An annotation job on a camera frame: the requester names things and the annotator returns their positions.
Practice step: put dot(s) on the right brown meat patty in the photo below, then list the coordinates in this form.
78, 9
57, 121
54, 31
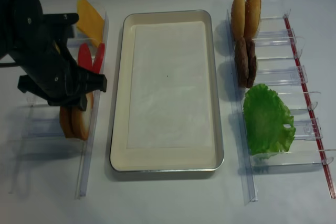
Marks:
252, 62

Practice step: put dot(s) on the left clear acrylic rack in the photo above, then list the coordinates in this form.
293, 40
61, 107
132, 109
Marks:
43, 152

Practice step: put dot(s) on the right clear acrylic rack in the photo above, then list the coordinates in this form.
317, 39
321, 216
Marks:
279, 51

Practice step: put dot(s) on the left top bun half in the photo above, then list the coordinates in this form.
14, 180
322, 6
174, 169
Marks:
238, 18

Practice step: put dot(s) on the left red tomato slice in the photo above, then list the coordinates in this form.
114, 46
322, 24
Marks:
84, 57

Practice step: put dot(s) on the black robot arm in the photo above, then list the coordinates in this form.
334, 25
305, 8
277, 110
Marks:
8, 19

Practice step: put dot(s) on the right top bun half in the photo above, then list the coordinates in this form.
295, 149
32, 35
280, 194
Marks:
252, 18

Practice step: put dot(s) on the bun slice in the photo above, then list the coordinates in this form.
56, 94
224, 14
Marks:
65, 121
82, 124

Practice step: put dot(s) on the cream metal tray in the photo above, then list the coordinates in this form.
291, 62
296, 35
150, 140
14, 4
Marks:
175, 159

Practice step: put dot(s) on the yellow cheese slice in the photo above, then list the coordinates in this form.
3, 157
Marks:
90, 22

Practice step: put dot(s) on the clear acrylic rack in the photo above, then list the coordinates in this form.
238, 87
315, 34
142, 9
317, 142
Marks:
279, 51
43, 152

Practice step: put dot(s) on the white paper tray liner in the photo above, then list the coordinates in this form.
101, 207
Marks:
170, 89

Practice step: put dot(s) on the bun half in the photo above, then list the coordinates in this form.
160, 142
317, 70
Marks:
238, 18
252, 18

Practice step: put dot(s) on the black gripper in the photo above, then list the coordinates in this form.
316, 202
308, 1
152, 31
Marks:
40, 48

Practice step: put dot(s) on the red tomato slice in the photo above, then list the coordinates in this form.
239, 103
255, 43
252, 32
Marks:
84, 57
98, 60

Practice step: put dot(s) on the right red tomato slice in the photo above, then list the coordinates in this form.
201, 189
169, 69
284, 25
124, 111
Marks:
98, 60

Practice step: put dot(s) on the green lettuce leaf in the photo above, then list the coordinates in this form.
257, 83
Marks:
269, 123

